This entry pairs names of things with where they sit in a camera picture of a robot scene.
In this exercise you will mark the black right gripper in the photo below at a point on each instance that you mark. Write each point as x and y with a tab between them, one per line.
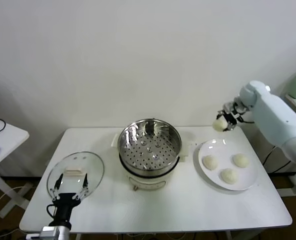
232	118

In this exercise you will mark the glass pot lid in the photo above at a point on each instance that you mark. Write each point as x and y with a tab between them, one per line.
92	165

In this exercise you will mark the white side table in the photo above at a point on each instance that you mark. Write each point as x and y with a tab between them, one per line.
10	136

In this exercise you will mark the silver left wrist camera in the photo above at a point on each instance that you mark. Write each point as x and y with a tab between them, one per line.
50	233

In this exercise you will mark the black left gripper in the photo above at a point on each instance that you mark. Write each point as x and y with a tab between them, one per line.
64	203

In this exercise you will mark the steel steamer pot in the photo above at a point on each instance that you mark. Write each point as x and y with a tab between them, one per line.
147	183

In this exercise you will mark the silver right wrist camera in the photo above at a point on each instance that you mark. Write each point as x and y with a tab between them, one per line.
229	106

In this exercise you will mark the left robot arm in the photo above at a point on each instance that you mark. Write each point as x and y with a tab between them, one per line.
65	233

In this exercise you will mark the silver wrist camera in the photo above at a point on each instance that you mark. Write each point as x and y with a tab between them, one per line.
229	106
50	233

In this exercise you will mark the white plate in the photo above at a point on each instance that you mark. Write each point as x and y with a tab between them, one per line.
212	148

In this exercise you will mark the steel steamer basket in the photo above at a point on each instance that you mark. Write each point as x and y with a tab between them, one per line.
137	155

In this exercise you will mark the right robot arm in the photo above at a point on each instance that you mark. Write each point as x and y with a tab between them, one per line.
275	112

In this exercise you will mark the white steamed baozi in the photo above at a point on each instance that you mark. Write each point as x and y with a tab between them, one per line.
219	124
229	176
240	160
210	162

